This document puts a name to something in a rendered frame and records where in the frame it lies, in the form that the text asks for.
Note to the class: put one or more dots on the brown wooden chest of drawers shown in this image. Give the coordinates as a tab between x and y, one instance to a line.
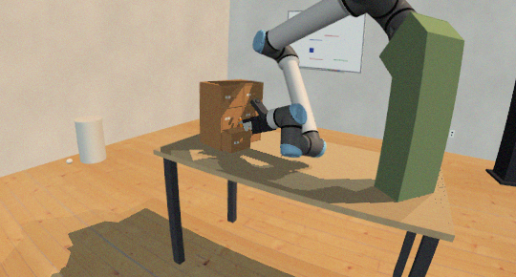
211	102

